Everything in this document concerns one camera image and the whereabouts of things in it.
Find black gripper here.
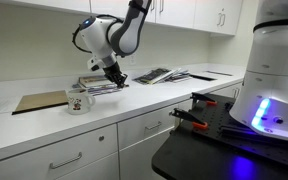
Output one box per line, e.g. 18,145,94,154
102,61,130,90

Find white mug with cartoon print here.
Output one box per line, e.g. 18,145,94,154
65,87,96,116

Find pile of glossy magazines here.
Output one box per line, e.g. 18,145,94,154
71,82,126,98

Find brown hardcover book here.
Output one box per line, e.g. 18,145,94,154
78,74,112,89

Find black cover magazine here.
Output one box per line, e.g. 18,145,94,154
132,67,172,85

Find fanned pile of magazines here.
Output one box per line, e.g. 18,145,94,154
164,68,194,84

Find white lower cabinet unit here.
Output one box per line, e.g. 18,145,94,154
0,81,245,180

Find brown cardboard sheet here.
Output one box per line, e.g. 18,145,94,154
11,89,69,116

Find black cart table top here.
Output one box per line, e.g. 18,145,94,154
151,91,288,180

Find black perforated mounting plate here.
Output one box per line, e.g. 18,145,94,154
188,95,288,172

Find white wall outlet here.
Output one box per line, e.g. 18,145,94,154
128,54,137,66

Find white wrist camera block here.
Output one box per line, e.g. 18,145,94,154
86,55,102,72

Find short silver drawer handle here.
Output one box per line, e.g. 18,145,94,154
144,121,163,132

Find black clamp with orange handle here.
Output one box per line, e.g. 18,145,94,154
189,92,219,107
169,107,209,131

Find white upper wall cabinets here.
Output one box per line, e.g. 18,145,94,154
0,0,245,37

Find long silver drawer handle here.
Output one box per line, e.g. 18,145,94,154
48,151,84,170

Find black strap on arm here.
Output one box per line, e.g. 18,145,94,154
252,17,288,33

